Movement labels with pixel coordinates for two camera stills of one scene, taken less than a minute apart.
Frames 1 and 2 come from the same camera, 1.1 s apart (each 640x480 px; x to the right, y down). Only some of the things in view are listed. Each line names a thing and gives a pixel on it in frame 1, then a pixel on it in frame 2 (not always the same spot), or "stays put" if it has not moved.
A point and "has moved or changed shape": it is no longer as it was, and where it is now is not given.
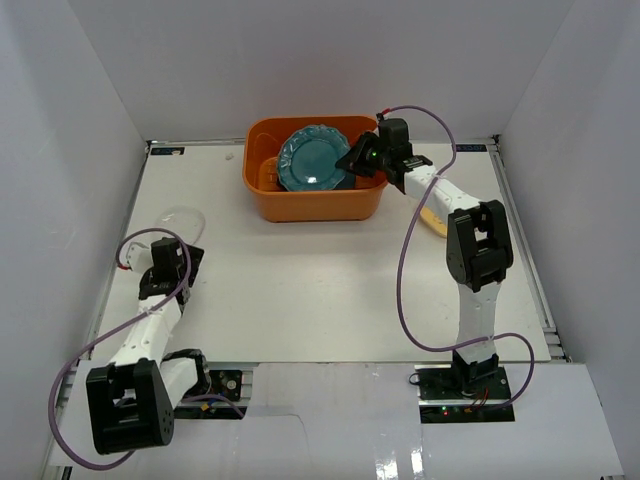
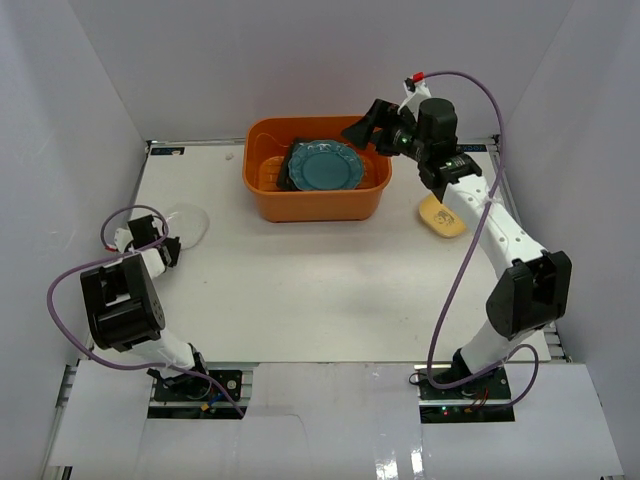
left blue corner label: x=167 y=150 stays put
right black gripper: x=354 y=160 -> x=382 y=116
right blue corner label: x=471 y=148 stays put
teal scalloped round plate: x=308 y=155 has moved or changed shape
